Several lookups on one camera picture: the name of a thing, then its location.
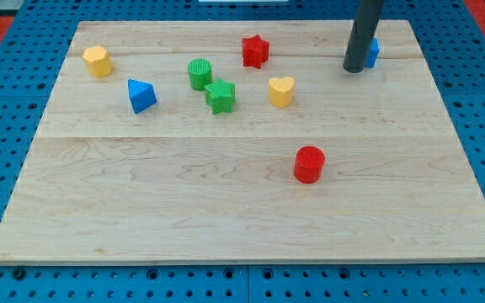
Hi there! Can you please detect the yellow heart block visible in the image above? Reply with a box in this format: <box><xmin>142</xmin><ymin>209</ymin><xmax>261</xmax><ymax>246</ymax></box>
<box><xmin>268</xmin><ymin>77</ymin><xmax>296</xmax><ymax>108</ymax></box>

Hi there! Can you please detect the light wooden board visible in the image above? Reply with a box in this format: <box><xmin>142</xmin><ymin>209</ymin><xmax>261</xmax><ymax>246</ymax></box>
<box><xmin>0</xmin><ymin>20</ymin><xmax>485</xmax><ymax>266</ymax></box>

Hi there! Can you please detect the green star block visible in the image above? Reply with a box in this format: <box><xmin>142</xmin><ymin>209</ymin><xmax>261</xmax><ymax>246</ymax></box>
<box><xmin>205</xmin><ymin>78</ymin><xmax>236</xmax><ymax>114</ymax></box>

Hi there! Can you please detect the red cylinder block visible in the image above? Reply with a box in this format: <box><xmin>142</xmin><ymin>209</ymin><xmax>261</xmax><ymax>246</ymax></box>
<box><xmin>293</xmin><ymin>146</ymin><xmax>326</xmax><ymax>183</ymax></box>

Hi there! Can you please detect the green cylinder block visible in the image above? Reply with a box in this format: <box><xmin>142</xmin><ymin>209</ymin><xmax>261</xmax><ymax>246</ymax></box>
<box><xmin>187</xmin><ymin>58</ymin><xmax>212</xmax><ymax>91</ymax></box>

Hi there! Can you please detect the red star block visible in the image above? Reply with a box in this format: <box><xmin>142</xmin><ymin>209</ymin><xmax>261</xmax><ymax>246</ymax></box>
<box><xmin>242</xmin><ymin>35</ymin><xmax>269</xmax><ymax>69</ymax></box>

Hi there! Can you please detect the blue triangle block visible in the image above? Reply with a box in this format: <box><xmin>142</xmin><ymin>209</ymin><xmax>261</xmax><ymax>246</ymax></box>
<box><xmin>127</xmin><ymin>79</ymin><xmax>157</xmax><ymax>114</ymax></box>

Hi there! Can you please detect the blue block behind rod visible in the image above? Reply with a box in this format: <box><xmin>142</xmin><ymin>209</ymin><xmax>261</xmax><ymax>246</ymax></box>
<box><xmin>365</xmin><ymin>37</ymin><xmax>380</xmax><ymax>68</ymax></box>

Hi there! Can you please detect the yellow hexagon block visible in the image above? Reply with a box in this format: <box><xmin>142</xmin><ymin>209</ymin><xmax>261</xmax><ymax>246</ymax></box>
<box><xmin>82</xmin><ymin>45</ymin><xmax>113</xmax><ymax>78</ymax></box>

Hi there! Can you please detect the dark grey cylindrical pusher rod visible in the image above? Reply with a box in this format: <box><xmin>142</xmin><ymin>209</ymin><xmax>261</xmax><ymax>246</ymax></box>
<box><xmin>343</xmin><ymin>0</ymin><xmax>385</xmax><ymax>73</ymax></box>

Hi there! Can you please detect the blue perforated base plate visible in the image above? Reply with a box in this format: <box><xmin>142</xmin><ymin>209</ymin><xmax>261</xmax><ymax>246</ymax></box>
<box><xmin>0</xmin><ymin>1</ymin><xmax>485</xmax><ymax>302</ymax></box>

